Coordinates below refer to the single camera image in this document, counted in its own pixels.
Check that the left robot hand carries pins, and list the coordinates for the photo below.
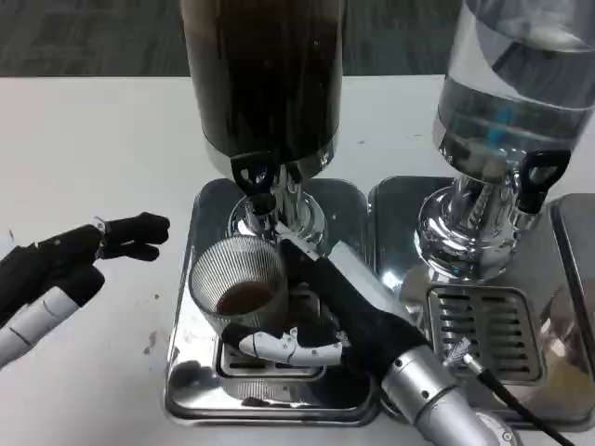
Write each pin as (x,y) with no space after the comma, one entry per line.
(51,265)

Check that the clear water drink dispenser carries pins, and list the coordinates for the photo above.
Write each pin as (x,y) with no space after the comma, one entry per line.
(506,93)

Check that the water dispenser black tap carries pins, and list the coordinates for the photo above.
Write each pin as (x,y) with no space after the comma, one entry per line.
(539,179)

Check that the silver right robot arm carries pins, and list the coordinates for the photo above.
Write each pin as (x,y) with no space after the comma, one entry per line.
(432,404)

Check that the dark coffee drink dispenser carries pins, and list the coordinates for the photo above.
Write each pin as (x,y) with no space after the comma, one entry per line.
(265,79)

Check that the steel dispenser base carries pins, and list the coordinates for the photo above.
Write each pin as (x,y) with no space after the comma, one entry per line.
(576,260)

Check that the coffee dispenser drip grid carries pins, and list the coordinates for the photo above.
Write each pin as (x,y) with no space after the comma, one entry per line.
(232,361)

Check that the water dispenser drip grid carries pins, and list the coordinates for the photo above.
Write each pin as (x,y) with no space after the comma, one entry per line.
(493,332)

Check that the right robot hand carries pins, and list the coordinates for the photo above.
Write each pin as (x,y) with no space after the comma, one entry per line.
(353,306)

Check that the coffee dispenser black tap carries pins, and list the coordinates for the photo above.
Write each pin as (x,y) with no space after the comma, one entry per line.
(253,174)

